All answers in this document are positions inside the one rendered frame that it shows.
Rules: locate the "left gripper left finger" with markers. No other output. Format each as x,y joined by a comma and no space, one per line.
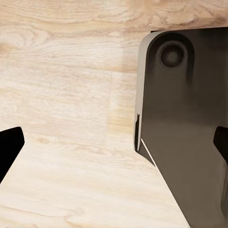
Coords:
11,143

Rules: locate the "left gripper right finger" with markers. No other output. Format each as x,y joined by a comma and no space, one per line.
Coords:
220,140

